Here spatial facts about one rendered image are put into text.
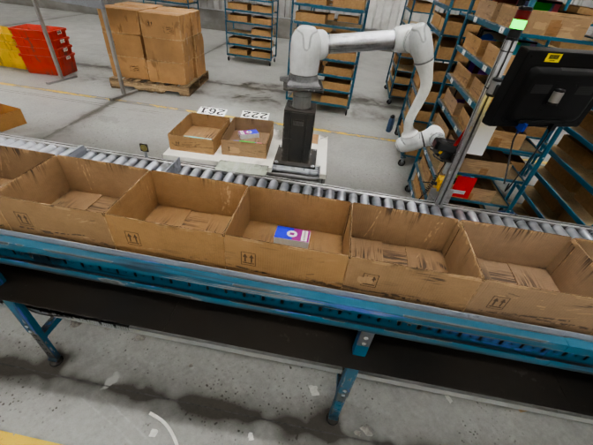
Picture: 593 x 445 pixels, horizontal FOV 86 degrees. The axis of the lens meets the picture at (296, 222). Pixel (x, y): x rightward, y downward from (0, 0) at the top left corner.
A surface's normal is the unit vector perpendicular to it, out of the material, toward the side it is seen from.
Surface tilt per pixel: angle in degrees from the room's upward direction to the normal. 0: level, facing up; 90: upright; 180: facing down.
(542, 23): 91
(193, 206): 89
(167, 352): 0
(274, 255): 90
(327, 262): 90
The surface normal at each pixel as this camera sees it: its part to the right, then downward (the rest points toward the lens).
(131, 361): 0.08, -0.78
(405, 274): -0.16, 0.61
